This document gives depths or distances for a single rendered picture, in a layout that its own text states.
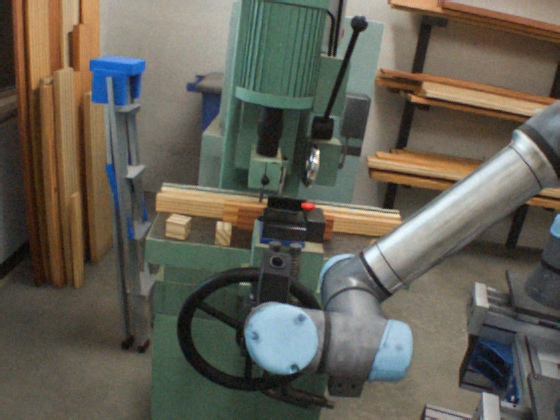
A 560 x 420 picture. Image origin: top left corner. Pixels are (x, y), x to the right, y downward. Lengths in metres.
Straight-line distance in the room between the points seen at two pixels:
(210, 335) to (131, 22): 2.73
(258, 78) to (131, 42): 2.61
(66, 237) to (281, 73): 1.71
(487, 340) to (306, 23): 0.92
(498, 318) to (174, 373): 0.84
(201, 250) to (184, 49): 2.56
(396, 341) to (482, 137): 3.24
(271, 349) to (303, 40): 0.71
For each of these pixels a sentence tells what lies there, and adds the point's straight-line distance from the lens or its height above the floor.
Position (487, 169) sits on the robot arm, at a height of 1.25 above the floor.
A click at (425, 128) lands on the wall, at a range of 3.66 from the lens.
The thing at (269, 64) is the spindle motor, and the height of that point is 1.29.
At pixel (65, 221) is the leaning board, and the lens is 2.55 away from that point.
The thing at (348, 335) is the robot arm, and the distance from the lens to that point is 0.60.
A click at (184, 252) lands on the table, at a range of 1.14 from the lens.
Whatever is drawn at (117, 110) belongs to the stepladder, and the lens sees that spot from 1.89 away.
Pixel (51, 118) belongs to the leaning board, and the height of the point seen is 0.84.
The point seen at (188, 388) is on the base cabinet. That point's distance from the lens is 1.36.
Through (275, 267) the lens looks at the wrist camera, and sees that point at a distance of 0.77.
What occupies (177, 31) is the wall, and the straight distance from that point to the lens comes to 3.58.
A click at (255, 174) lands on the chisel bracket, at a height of 1.04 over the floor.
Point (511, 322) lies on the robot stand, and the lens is 1.44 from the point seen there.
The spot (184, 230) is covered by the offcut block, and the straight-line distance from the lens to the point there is 1.14.
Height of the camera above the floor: 1.40
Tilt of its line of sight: 22 degrees down
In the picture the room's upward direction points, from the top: 9 degrees clockwise
